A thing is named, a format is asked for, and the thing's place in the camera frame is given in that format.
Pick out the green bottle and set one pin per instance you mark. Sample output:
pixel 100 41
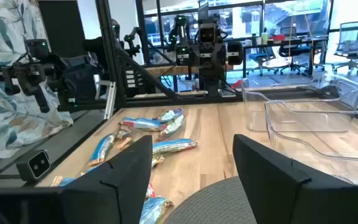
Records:
pixel 264 38

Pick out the grey round mat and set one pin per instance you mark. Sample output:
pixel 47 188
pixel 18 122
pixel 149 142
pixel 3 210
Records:
pixel 210 202

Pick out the red object on desk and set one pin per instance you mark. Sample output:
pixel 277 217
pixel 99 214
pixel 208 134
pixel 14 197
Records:
pixel 278 38

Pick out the grey mesh office chair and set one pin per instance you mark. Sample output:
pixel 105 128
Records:
pixel 351 43

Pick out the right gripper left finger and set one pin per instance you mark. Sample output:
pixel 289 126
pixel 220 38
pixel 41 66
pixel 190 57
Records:
pixel 110 199

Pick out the black office desk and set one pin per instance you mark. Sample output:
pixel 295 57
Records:
pixel 291 42

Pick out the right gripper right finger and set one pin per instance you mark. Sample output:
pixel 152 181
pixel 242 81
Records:
pixel 284 193

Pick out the multicoloured granola bar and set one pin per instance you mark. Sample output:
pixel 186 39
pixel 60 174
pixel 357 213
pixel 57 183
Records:
pixel 157 160

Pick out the small grey table camera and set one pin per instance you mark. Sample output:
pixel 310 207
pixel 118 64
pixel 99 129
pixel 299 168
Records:
pixel 34 165

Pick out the brown granola bar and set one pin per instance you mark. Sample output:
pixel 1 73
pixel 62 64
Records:
pixel 123 133

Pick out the silver aluminium profile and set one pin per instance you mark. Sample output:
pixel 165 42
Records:
pixel 110 99

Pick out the black wall panel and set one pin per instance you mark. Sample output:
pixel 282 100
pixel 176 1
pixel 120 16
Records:
pixel 62 25

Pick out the blue office chair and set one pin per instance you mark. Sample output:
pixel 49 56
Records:
pixel 261 57

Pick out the background black robot arm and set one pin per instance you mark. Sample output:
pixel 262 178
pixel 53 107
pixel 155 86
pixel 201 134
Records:
pixel 33 73
pixel 180 31
pixel 132 40

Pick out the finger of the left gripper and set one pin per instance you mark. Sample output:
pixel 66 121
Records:
pixel 222 56
pixel 195 57

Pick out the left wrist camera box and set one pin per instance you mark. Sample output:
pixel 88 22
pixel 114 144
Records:
pixel 207 35

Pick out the purple granola bar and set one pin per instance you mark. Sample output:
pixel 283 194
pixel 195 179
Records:
pixel 169 115

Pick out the clear plastic bin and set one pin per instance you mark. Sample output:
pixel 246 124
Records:
pixel 322 149
pixel 253 109

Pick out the green red granola bar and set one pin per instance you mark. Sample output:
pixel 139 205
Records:
pixel 171 128

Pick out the black box with white labels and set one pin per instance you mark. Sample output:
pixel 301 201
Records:
pixel 134 79

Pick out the person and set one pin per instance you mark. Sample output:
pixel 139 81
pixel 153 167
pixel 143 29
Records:
pixel 81 74

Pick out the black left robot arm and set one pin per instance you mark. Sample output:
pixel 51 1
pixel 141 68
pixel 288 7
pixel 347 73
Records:
pixel 211 82

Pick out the black office chair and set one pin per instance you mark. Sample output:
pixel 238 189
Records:
pixel 291 49

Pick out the background wooden bench top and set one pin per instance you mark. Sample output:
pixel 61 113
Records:
pixel 166 70

